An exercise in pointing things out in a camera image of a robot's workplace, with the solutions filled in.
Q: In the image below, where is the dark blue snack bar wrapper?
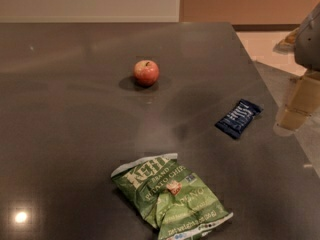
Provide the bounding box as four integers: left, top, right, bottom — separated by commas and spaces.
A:
215, 99, 263, 139

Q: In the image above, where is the green jalapeno chip bag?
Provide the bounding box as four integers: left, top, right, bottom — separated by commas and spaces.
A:
111, 153, 232, 240

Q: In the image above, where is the red apple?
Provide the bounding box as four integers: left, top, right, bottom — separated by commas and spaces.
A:
133, 60, 160, 87

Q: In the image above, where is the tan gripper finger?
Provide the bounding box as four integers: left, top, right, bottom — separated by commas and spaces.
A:
276, 70, 320, 131

